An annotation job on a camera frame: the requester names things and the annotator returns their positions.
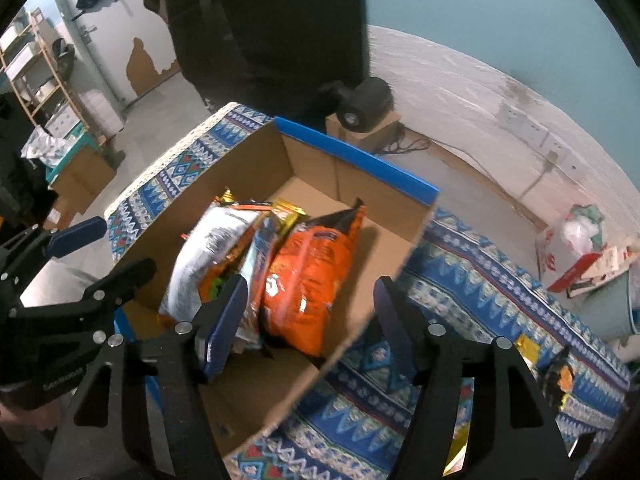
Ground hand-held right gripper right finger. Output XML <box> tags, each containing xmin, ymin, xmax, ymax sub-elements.
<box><xmin>372</xmin><ymin>275</ymin><xmax>576</xmax><ymax>480</ymax></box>

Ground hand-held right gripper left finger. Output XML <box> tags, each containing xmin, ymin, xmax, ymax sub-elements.
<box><xmin>50</xmin><ymin>274</ymin><xmax>251</xmax><ymax>480</ymax></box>

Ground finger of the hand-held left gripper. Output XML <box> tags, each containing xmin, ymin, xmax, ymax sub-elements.
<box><xmin>14</xmin><ymin>258</ymin><xmax>158</xmax><ymax>342</ymax></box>
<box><xmin>0</xmin><ymin>216</ymin><xmax>109</xmax><ymax>297</ymax></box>

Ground silver foil snack packet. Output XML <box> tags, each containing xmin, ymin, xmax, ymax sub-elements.
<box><xmin>232</xmin><ymin>215</ymin><xmax>282</xmax><ymax>356</ymax></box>

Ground white snack bag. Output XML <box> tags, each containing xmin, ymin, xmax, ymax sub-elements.
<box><xmin>159</xmin><ymin>205</ymin><xmax>263</xmax><ymax>323</ymax></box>

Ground orange snack bag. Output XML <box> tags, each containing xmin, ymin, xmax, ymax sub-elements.
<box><xmin>257</xmin><ymin>199</ymin><xmax>366</xmax><ymax>358</ymax></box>

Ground blue cardboard box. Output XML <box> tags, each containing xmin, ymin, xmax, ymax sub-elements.
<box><xmin>112</xmin><ymin>116</ymin><xmax>441</xmax><ymax>461</ymax></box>

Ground person's left forearm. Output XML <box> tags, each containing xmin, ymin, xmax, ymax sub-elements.
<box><xmin>0</xmin><ymin>387</ymin><xmax>68</xmax><ymax>431</ymax></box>

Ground teal topped cardboard box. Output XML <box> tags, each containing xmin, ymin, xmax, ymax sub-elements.
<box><xmin>45</xmin><ymin>130</ymin><xmax>119</xmax><ymax>213</ymax></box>

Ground dark cloth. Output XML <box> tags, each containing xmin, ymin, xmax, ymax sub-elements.
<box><xmin>0</xmin><ymin>92</ymin><xmax>57</xmax><ymax>228</ymax></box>

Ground blue patterned blanket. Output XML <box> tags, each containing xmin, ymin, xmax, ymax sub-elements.
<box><xmin>104</xmin><ymin>101</ymin><xmax>633</xmax><ymax>480</ymax></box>

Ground crumpled white plastic bag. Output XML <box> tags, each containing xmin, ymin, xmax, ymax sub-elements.
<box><xmin>20</xmin><ymin>127</ymin><xmax>69</xmax><ymax>167</ymax></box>

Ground gold foil snack packet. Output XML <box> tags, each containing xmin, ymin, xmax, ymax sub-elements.
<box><xmin>515</xmin><ymin>336</ymin><xmax>539</xmax><ymax>367</ymax></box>

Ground dark snack packet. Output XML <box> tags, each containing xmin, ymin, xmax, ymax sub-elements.
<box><xmin>541</xmin><ymin>347</ymin><xmax>577</xmax><ymax>406</ymax></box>

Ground red and white bag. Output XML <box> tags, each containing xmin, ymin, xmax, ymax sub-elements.
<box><xmin>536</xmin><ymin>225</ymin><xmax>603</xmax><ymax>293</ymax></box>

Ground wooden rack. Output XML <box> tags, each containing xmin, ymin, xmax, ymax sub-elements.
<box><xmin>0</xmin><ymin>7</ymin><xmax>109</xmax><ymax>152</ymax></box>

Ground white plastic bags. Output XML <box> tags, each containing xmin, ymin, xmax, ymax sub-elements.
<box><xmin>560</xmin><ymin>204</ymin><xmax>609</xmax><ymax>257</ymax></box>

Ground white door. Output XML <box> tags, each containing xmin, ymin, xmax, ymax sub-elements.
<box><xmin>52</xmin><ymin>0</ymin><xmax>183</xmax><ymax>107</ymax></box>

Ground black cylindrical speaker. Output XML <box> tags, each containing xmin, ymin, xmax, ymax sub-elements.
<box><xmin>317</xmin><ymin>76</ymin><xmax>394</xmax><ymax>133</ymax></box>

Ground light blue waste bin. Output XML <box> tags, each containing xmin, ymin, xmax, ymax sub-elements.
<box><xmin>582</xmin><ymin>265</ymin><xmax>640</xmax><ymax>342</ymax></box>

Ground flattened paper carton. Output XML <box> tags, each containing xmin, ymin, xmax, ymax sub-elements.
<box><xmin>567</xmin><ymin>244</ymin><xmax>639</xmax><ymax>299</ymax></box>

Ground black cables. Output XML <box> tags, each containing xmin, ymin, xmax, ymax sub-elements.
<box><xmin>380</xmin><ymin>124</ymin><xmax>432</xmax><ymax>155</ymax></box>

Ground grey plug cable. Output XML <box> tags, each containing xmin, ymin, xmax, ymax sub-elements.
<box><xmin>517</xmin><ymin>151</ymin><xmax>560</xmax><ymax>203</ymax></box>

